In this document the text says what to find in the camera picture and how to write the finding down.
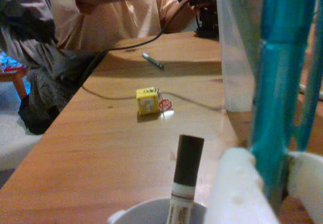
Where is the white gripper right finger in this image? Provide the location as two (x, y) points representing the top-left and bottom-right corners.
(287, 151), (323, 224)

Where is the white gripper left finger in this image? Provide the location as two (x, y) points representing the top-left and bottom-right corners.
(205, 147), (278, 224)

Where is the white marker with black cap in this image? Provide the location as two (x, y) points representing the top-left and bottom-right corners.
(166, 134), (205, 224)

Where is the green clear pen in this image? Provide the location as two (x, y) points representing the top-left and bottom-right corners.
(248, 0), (323, 209)

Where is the person's hand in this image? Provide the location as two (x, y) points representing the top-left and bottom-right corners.
(164, 0), (199, 33)

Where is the white mug with green pattern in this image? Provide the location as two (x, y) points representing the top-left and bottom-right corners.
(107, 197), (208, 224)

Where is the red round tag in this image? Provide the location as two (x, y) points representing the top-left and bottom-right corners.
(158, 98), (173, 113)

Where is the yellow question mark cube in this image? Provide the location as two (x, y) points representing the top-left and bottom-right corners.
(136, 87), (161, 116)

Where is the translucent plastic panel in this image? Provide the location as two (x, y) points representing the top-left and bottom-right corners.
(215, 0), (264, 114)

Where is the small silver metal cylinder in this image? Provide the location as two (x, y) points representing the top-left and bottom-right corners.
(141, 52), (165, 70)

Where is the person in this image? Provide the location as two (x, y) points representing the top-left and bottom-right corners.
(19, 0), (200, 135)

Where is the small wooden stool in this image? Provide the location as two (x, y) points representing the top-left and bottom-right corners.
(0, 69), (30, 101)

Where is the colourful printed package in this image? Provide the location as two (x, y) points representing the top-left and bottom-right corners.
(0, 51), (29, 74)

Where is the thin grey desk cable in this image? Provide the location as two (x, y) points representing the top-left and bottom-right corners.
(81, 85), (227, 111)

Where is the thick black desk cable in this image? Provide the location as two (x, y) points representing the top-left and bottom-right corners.
(80, 0), (205, 86)

